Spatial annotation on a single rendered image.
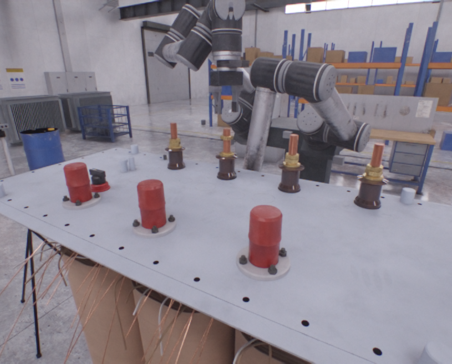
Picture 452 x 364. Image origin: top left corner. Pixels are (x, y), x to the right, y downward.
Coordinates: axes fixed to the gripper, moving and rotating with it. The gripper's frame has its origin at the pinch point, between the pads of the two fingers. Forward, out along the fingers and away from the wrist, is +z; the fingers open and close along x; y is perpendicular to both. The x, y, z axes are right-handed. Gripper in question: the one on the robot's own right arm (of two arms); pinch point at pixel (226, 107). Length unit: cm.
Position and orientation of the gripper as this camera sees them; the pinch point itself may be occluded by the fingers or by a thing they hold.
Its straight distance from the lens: 108.1
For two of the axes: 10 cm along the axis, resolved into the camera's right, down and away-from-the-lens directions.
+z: 0.0, 9.3, 3.7
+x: -7.0, 2.6, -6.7
